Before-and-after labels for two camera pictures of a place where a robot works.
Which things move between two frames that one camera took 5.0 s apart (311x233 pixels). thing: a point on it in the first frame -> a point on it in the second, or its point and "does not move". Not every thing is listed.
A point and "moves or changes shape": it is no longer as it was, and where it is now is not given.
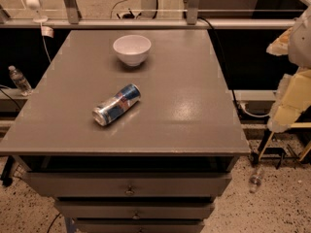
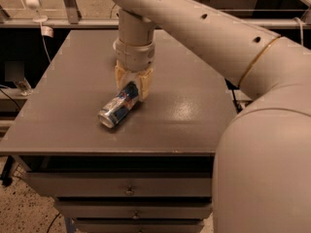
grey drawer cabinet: (155, 169) does not move
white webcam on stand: (33, 2) does not move
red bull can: (117, 105) moves or changes shape
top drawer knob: (130, 190) does not move
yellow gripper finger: (280, 47) -> (132, 57)
